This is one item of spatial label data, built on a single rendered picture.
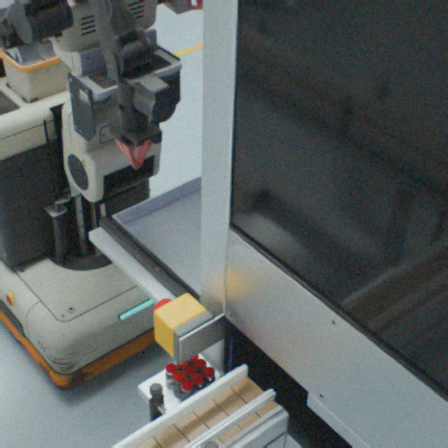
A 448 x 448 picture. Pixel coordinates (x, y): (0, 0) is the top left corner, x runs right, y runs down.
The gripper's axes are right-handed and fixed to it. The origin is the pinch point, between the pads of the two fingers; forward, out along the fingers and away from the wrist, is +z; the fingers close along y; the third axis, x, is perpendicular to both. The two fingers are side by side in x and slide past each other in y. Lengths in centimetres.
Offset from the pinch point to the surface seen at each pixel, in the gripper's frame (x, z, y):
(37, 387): -12, 102, -46
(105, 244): -9.8, 15.1, 1.3
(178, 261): -1.2, 15.1, 15.1
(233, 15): -13, -50, 43
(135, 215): -0.2, 13.9, -1.6
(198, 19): 194, 95, -226
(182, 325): -19.7, 1.1, 41.0
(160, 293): -9.4, 15.6, 20.0
